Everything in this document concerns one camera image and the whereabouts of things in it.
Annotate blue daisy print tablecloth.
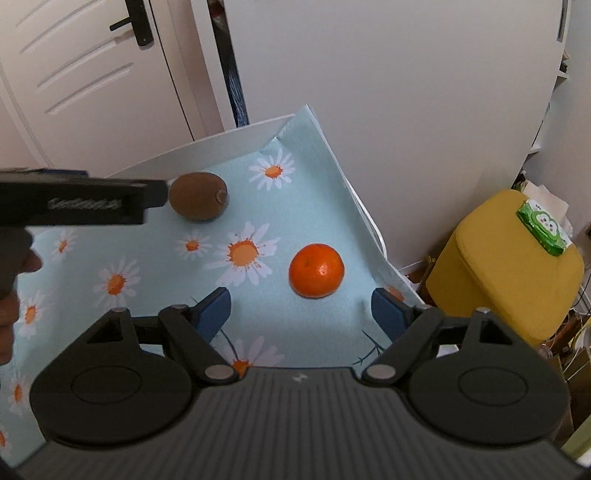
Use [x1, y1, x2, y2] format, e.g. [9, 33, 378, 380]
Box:
[0, 105, 428, 467]

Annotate yellow stool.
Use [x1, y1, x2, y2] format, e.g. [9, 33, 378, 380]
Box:
[425, 188, 585, 348]

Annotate black door lock handle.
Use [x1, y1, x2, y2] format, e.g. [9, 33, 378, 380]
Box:
[109, 0, 154, 47]

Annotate white shelf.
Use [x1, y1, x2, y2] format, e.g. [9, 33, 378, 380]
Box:
[530, 44, 574, 155]

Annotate green tissue packet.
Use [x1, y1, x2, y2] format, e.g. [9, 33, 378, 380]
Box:
[516, 198, 570, 256]

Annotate white cabinet door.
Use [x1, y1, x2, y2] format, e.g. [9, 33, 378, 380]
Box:
[222, 0, 570, 241]

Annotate person's left hand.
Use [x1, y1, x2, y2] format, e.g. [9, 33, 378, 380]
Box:
[0, 248, 43, 366]

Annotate dark blue stick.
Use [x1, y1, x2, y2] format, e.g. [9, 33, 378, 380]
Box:
[208, 0, 250, 128]

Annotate small tangerine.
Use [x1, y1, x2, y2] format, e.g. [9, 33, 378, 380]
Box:
[288, 243, 345, 299]

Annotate white paper stack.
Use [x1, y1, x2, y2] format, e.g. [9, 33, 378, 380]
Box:
[521, 179, 574, 232]

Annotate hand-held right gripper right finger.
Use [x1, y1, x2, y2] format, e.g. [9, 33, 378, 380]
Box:
[360, 287, 519, 387]

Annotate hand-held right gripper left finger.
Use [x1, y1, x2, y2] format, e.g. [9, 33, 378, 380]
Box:
[85, 286, 241, 387]

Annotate brown kiwi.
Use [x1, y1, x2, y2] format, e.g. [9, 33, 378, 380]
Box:
[168, 172, 230, 223]

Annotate white table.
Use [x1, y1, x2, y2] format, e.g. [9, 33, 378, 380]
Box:
[104, 107, 426, 306]

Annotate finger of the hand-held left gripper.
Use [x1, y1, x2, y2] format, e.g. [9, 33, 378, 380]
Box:
[0, 167, 89, 180]
[0, 178, 168, 227]

